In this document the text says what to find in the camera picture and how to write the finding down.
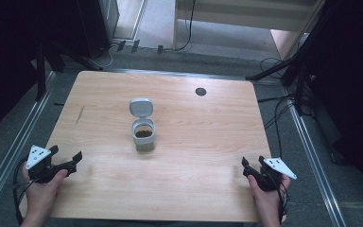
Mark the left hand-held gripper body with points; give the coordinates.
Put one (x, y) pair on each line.
(41, 167)

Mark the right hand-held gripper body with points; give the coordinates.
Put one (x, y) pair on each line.
(272, 173)

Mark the clear jar with grey flip lid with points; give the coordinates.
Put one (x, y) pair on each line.
(142, 126)

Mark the person's left hand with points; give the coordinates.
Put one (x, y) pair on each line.
(42, 197)

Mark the person's right hand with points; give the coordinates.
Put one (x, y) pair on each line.
(267, 205)

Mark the dark dried leaves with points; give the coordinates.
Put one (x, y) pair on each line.
(143, 133)

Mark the black metal stand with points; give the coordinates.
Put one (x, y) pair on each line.
(293, 69)
(44, 66)

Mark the grey round table grommet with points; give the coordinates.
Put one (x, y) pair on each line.
(200, 91)

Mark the black computer case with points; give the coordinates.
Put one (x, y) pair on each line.
(97, 25)

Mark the aluminium floor rail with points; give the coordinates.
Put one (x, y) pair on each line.
(9, 151)
(315, 164)

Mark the white wooden furniture frame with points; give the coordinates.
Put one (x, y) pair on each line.
(233, 14)

